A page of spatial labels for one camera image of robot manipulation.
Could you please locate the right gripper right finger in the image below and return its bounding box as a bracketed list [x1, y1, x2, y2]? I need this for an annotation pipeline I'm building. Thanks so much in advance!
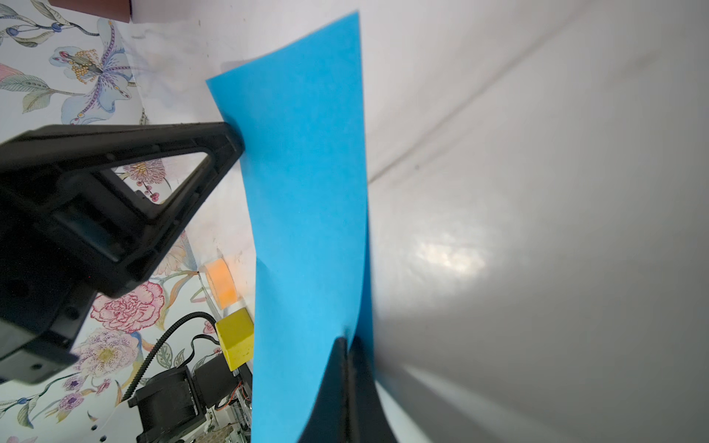
[347, 337, 397, 443]

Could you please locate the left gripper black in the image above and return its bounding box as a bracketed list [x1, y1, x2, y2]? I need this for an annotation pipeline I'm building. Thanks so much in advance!
[1, 122, 245, 384]

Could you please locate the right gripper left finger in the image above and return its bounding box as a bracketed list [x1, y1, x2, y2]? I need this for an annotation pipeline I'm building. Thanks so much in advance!
[299, 337, 348, 443]

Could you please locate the blue square paper sheet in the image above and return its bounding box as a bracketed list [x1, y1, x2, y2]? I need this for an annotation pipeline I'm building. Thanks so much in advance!
[208, 13, 369, 442]

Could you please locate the yellow block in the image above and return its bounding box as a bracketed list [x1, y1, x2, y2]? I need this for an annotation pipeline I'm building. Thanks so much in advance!
[215, 308, 255, 371]

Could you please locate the orange tape roll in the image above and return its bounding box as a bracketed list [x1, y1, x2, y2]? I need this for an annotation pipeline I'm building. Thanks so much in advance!
[201, 258, 241, 310]

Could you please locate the brown wooden metronome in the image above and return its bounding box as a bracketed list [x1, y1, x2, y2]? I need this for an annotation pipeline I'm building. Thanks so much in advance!
[49, 0, 132, 23]

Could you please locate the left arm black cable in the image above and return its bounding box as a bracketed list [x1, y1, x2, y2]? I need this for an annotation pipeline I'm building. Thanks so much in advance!
[120, 311, 220, 402]

